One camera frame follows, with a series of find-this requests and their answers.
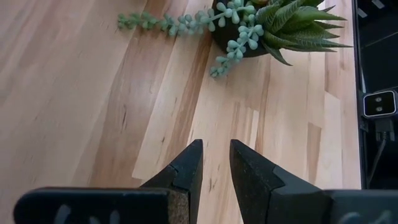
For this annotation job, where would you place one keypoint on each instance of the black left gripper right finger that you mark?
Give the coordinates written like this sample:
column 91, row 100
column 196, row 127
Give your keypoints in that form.
column 255, row 186

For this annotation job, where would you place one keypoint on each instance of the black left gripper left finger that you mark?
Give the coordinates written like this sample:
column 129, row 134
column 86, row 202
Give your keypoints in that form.
column 186, row 174

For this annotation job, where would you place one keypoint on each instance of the small table-level camera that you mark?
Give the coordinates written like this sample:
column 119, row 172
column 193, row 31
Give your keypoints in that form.
column 379, row 104

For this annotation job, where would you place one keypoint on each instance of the succulent plant in black pot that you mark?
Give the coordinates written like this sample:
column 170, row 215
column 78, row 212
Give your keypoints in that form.
column 222, row 42

